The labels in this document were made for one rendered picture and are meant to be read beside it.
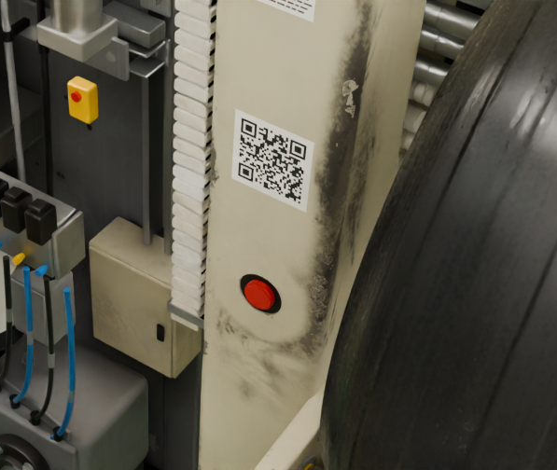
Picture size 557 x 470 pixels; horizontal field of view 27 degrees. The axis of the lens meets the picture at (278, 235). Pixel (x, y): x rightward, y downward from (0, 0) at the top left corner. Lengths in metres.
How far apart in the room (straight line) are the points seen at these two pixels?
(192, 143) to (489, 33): 0.34
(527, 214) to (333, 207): 0.29
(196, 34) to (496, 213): 0.35
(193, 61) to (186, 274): 0.25
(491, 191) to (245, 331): 0.46
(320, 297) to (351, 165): 0.15
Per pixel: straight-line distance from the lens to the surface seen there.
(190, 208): 1.08
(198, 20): 0.96
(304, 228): 1.00
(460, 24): 1.31
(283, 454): 1.10
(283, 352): 1.12
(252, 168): 0.99
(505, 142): 0.73
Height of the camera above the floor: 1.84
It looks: 43 degrees down
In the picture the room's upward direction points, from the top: 6 degrees clockwise
